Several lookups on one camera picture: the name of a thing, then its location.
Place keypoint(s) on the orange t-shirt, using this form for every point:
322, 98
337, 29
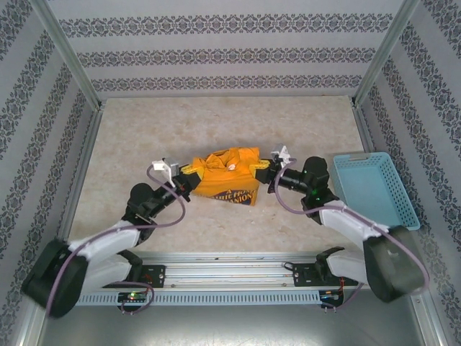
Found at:
223, 187

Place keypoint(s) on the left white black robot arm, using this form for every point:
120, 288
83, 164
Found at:
54, 277

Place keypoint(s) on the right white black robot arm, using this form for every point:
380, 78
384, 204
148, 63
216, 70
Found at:
392, 266

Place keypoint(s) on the light blue plastic basket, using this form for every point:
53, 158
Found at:
374, 187

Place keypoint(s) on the small circuit board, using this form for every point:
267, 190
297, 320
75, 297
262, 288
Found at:
133, 296
331, 295

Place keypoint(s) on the grey steel sheet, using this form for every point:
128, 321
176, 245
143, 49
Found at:
230, 328

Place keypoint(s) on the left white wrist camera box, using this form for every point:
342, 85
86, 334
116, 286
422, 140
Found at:
165, 167

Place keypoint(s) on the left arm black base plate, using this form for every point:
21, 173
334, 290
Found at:
156, 275

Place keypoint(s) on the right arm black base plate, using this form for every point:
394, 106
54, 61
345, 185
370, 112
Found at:
302, 275

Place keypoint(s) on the aluminium mounting rail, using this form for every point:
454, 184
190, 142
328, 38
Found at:
230, 274

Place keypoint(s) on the aluminium corner post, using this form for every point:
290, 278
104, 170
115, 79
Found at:
385, 50
68, 50

